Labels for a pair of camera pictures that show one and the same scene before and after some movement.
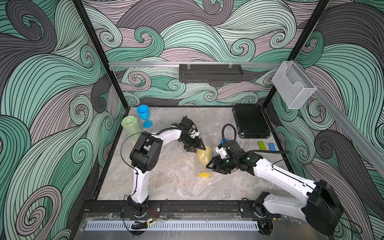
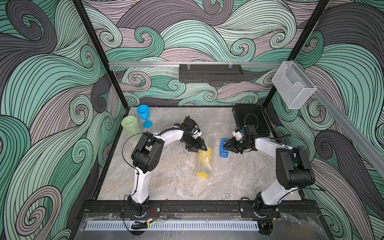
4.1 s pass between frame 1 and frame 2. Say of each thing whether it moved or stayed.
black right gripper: moved
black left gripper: stayed
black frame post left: stayed
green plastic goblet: stayed
